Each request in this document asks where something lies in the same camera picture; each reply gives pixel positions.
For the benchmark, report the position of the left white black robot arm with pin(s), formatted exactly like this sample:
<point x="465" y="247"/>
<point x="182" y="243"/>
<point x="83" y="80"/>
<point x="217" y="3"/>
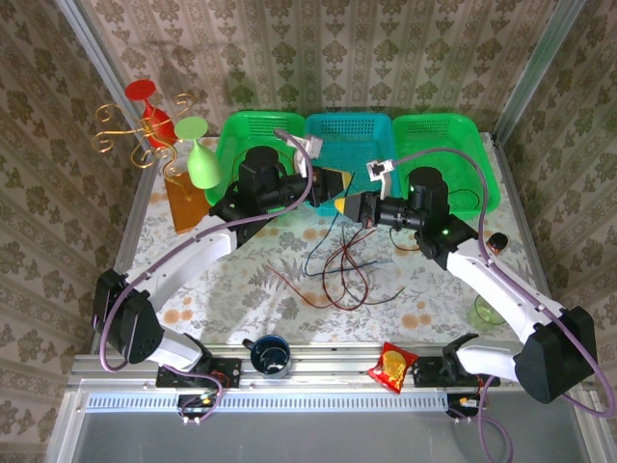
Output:
<point x="183" y="260"/>

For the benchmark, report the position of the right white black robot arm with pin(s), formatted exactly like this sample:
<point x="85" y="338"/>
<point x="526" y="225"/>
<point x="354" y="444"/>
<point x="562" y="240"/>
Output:
<point x="501" y="289"/>

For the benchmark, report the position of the blue plastic basket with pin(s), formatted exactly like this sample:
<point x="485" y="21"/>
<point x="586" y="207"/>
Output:
<point x="356" y="140"/>

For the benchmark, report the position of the green plastic basket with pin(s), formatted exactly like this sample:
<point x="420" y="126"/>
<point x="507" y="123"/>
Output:
<point x="262" y="128"/>
<point x="443" y="130"/>

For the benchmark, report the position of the green plastic goblet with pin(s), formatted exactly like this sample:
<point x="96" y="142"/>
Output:
<point x="202" y="166"/>

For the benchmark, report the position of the brown wooden rack base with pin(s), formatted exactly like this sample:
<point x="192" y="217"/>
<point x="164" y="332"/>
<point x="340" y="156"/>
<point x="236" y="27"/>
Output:
<point x="185" y="212"/>

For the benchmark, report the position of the small black orange object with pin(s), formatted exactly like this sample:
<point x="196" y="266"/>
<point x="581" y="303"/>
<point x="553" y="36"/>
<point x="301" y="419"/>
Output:
<point x="499" y="239"/>

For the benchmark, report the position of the red plastic goblet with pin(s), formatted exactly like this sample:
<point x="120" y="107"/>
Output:
<point x="156" y="120"/>

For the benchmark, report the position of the clear green cup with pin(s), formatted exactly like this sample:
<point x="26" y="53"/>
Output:
<point x="482" y="320"/>

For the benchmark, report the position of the floral tablecloth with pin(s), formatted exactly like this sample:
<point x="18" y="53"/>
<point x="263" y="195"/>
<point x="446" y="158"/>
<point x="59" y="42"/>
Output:
<point x="270" y="318"/>

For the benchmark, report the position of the red snack packet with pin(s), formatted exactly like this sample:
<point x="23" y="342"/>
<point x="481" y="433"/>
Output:
<point x="393" y="369"/>

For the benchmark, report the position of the dark blue mug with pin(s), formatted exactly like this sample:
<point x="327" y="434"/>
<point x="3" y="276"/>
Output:
<point x="270" y="357"/>

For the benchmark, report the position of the black power connector block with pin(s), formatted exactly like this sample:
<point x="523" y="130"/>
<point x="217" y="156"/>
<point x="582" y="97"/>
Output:
<point x="193" y="402"/>
<point x="458" y="402"/>

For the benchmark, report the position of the aluminium table side rail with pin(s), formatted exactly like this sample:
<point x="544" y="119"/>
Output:
<point x="132" y="226"/>
<point x="516" y="193"/>

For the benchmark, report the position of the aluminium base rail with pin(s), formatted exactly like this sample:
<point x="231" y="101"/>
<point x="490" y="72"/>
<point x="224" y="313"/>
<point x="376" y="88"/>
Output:
<point x="337" y="362"/>

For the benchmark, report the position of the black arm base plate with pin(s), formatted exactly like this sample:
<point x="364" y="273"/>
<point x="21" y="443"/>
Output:
<point x="426" y="371"/>
<point x="226" y="371"/>

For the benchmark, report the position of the aluminium frame post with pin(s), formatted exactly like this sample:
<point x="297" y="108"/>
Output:
<point x="95" y="43"/>
<point x="546" y="48"/>

